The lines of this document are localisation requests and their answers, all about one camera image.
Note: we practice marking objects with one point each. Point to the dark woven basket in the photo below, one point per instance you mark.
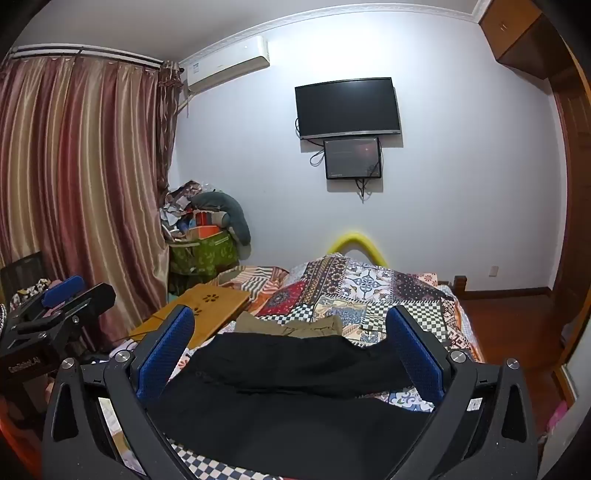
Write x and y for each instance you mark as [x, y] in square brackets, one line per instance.
[21, 272]

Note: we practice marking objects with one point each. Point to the black wall television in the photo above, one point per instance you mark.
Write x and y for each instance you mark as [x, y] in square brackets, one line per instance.
[346, 108]

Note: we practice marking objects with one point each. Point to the small black monitor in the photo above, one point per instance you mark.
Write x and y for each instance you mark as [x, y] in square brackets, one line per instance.
[351, 157]

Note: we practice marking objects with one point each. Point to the striped brown curtain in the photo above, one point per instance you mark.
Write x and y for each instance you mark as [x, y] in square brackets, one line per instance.
[83, 184]

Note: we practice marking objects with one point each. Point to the white air conditioner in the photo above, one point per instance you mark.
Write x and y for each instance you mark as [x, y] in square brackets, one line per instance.
[226, 62]

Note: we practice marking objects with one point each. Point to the red flower bed sheet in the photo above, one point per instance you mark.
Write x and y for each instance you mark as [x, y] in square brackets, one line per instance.
[183, 362]

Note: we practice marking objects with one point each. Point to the wooden door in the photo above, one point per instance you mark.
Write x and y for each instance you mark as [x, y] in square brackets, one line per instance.
[575, 184]

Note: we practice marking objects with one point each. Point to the khaki pants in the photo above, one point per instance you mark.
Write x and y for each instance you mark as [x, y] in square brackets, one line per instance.
[314, 327]

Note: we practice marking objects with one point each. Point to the white curtain rail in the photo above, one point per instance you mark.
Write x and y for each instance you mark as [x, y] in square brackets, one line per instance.
[87, 53]

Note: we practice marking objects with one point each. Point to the wooden wall cabinet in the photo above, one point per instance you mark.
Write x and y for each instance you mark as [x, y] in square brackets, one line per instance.
[512, 27]

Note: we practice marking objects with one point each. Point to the yellow foam tube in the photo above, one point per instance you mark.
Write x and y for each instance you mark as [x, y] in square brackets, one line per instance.
[353, 240]

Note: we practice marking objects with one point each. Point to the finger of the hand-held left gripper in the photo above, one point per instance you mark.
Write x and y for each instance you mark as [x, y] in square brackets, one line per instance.
[94, 297]
[62, 288]

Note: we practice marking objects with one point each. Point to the striped patchwork quilt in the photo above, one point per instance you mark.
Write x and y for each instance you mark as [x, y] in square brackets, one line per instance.
[258, 281]

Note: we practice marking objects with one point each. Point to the green patterned storage box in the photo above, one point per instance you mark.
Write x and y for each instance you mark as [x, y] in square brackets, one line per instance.
[203, 256]

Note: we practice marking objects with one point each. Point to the wooden bed post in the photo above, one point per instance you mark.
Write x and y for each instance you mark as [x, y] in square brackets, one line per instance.
[460, 284]

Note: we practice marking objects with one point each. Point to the wooden lap desk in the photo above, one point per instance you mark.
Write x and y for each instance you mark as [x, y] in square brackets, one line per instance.
[203, 304]

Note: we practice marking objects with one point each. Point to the white wall outlet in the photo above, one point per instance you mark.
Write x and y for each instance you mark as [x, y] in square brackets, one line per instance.
[494, 271]

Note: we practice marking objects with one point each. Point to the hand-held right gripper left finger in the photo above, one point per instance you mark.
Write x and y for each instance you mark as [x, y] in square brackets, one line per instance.
[166, 353]

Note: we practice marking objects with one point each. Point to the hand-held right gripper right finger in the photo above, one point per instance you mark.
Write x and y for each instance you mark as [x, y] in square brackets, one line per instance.
[415, 357]

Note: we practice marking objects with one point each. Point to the patchwork bedspread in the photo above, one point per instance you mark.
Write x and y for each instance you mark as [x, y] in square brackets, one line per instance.
[351, 295]

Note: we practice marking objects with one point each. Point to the black pants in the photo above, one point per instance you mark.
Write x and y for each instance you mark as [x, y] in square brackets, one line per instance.
[286, 415]

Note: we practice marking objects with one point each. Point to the pile of clothes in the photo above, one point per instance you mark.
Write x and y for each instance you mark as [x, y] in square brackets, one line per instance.
[178, 203]

